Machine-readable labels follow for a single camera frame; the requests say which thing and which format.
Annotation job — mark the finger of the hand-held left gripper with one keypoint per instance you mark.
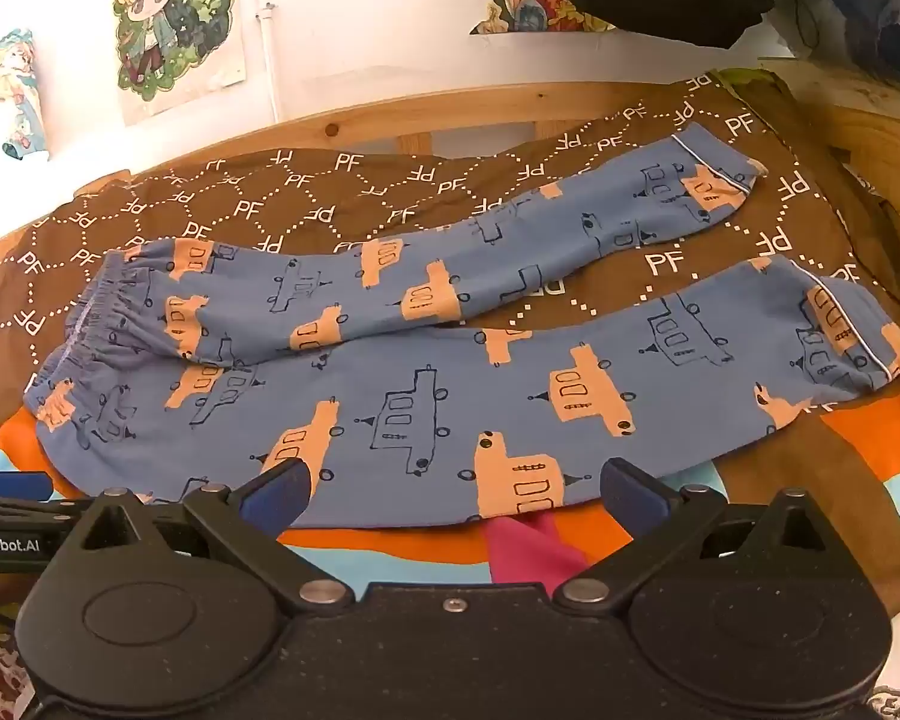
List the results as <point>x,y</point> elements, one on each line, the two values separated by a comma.
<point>11,485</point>

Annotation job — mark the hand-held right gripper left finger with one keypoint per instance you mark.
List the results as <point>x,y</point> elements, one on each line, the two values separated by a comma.
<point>281,491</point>

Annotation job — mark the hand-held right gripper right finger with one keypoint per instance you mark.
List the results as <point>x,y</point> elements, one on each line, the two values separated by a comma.
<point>630,491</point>

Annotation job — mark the blue printed pants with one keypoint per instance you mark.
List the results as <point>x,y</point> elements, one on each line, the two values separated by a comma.
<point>435,360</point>

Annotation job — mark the colourful orange and blue sheet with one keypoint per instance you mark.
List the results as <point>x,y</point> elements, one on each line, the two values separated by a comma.
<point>435,547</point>

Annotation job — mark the brown patterned blanket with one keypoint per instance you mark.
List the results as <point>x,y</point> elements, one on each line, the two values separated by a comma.
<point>390,187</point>

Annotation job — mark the pale blue cutout wall poster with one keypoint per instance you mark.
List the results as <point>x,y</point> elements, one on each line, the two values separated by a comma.
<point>7,97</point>

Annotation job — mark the wooden bed frame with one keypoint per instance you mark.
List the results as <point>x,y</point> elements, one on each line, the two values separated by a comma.
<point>450,116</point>

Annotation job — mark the white wall pipe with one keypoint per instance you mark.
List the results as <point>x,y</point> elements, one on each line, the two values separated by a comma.
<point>268,64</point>

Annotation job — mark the cartoon character wall poster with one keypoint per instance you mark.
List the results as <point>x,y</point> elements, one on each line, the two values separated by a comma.
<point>176,22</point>

